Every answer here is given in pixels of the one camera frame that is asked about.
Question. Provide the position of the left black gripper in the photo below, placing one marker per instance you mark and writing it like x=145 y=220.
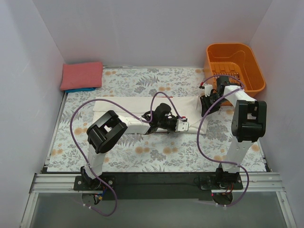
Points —
x=174 y=122

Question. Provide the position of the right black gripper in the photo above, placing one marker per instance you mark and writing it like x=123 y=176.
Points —
x=211 y=99

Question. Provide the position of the white t shirt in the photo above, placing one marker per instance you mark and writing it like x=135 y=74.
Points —
x=186 y=106

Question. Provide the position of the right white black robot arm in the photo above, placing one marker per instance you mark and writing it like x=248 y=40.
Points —
x=248 y=125

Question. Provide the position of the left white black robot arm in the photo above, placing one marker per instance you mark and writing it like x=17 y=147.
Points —
x=105 y=133

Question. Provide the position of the floral patterned table mat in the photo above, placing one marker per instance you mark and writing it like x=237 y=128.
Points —
x=138 y=153

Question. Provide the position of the orange plastic basket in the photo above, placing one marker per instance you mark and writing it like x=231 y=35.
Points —
x=236 y=60

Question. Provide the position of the folded blue t shirt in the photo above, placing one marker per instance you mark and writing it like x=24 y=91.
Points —
x=80 y=90

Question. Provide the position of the folded red t shirt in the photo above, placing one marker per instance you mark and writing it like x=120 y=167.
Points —
x=82 y=75

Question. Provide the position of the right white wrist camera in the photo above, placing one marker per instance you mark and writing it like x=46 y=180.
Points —
x=207 y=88

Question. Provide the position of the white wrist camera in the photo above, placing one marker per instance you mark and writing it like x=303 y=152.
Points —
x=207 y=88
x=182 y=125

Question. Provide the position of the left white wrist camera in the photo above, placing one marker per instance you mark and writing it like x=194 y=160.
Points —
x=182 y=125

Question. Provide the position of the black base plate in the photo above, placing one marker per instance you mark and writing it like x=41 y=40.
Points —
x=216 y=182

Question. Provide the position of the aluminium mounting rail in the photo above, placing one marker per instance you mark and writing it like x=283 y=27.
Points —
x=73 y=182

